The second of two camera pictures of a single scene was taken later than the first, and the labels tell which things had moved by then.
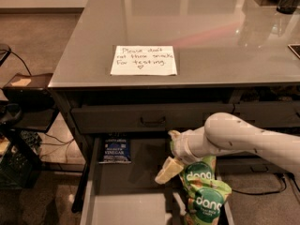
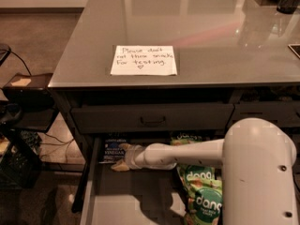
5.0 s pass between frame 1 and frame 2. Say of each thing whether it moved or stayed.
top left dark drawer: stayed
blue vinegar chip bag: stayed
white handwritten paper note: stayed
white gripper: moved
